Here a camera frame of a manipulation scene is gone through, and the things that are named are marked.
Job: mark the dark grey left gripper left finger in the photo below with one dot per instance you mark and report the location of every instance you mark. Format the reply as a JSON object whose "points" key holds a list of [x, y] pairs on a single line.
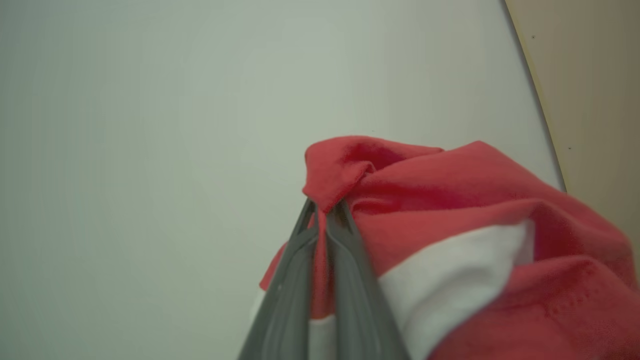
{"points": [[287, 300]]}

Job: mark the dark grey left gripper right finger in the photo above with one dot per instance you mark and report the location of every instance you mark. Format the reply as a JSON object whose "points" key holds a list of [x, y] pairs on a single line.
{"points": [[357, 310]]}

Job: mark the red shorts with white stripe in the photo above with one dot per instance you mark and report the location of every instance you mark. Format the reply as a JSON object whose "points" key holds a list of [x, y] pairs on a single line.
{"points": [[450, 190]]}

